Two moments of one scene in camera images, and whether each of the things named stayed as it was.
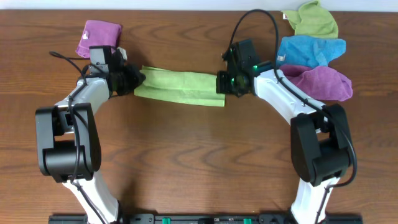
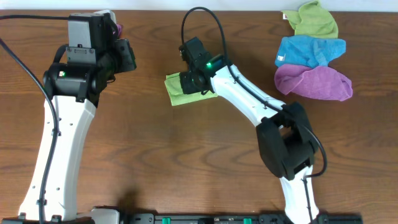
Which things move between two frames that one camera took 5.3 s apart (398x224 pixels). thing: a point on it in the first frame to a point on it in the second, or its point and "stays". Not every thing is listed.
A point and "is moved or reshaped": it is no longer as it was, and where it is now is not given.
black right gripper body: (228, 83) to (188, 84)
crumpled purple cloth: (323, 82) stays
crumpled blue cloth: (310, 51) stays
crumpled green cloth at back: (311, 19) stays
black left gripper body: (137, 78) to (125, 54)
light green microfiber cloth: (180, 86) is moved or reshaped
